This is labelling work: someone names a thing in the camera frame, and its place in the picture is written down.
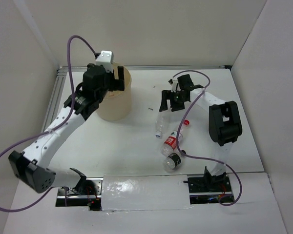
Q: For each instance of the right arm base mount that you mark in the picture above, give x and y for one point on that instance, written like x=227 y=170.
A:
x=208 y=189

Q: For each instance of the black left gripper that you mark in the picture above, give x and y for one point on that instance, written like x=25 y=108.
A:
x=116 y=84

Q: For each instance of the black-label black-cap bottle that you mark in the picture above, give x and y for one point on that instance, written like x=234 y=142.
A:
x=173 y=162

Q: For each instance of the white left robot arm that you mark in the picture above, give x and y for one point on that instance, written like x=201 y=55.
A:
x=31 y=165

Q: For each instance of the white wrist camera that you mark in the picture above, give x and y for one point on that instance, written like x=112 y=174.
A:
x=105 y=59
x=174 y=85

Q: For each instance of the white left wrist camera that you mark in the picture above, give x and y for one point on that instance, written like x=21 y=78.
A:
x=105 y=59

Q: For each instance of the large red-label water bottle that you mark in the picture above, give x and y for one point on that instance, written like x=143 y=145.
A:
x=169 y=145

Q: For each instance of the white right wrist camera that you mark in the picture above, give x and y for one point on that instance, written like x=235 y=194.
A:
x=174 y=85

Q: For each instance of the beige round plastic bin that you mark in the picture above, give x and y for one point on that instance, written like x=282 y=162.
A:
x=117 y=104

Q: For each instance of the clear bottle white-blue cap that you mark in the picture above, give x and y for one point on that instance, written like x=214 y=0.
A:
x=161 y=124

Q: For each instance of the white taped cover sheet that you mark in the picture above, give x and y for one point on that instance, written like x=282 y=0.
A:
x=145 y=193

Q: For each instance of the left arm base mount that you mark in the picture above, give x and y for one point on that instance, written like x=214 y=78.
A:
x=89 y=197

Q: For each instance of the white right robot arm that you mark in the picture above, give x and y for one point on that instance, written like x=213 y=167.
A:
x=224 y=120

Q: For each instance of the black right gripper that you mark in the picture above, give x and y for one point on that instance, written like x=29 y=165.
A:
x=168 y=95

